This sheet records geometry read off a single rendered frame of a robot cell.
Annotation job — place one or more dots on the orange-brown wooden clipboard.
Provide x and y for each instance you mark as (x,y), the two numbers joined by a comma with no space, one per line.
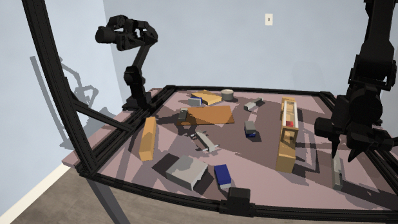
(202,116)

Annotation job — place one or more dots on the orange flat bar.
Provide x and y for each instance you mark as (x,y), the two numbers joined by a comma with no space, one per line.
(148,140)

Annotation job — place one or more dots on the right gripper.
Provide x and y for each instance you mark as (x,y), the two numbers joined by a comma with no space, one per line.
(323,127)

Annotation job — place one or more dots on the tan flat rectangular board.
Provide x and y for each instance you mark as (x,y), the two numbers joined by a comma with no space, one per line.
(207,97)

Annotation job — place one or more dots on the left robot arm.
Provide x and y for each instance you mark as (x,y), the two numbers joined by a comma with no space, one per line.
(107,35)

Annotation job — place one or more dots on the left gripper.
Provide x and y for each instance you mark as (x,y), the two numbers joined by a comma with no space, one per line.
(129,41)

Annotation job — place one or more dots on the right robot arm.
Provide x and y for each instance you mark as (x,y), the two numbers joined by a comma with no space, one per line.
(375,62)

